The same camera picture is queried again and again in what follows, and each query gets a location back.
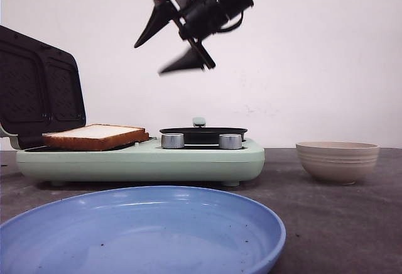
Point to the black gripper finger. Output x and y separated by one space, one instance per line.
189 60
163 12

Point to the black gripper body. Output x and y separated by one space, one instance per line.
203 18

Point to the bread slice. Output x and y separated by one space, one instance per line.
141 137
94 137

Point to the breakfast maker hinged lid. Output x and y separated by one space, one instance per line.
40 90

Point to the beige ribbed bowl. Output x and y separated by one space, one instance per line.
338 162

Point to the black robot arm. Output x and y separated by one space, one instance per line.
196 20

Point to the mint green breakfast maker base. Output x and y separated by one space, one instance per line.
145 162

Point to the black round frying pan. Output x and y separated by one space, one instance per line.
199 134

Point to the left silver control knob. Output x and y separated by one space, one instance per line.
172 141

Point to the silver control knob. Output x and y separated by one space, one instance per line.
172 141
230 141

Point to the right silver control knob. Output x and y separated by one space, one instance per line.
230 141

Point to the blue round plate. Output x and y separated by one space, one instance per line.
156 229

